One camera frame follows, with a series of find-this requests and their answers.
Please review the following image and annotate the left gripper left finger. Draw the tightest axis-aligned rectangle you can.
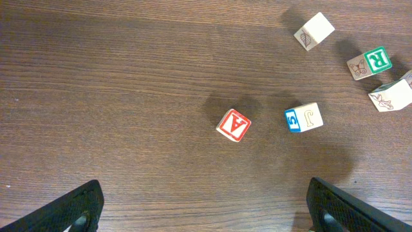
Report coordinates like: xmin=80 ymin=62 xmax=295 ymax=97
xmin=1 ymin=180 xmax=104 ymax=232

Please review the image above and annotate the green letter R block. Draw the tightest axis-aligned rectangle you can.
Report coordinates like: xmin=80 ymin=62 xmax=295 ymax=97
xmin=347 ymin=46 xmax=392 ymax=81

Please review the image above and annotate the top plain wooden block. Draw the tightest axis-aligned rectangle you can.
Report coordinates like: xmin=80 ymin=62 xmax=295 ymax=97
xmin=294 ymin=12 xmax=335 ymax=51

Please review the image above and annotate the red letter A block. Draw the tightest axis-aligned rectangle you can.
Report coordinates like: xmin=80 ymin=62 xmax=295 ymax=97
xmin=216 ymin=109 xmax=252 ymax=142

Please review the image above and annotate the wooden block red side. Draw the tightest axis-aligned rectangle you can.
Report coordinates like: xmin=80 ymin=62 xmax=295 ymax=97
xmin=368 ymin=70 xmax=411 ymax=112

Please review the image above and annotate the wooden letter J block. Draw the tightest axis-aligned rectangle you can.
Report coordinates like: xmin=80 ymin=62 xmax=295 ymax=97
xmin=285 ymin=102 xmax=324 ymax=133

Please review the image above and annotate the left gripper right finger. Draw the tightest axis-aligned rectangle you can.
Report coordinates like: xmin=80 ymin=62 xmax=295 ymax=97
xmin=306 ymin=177 xmax=411 ymax=232

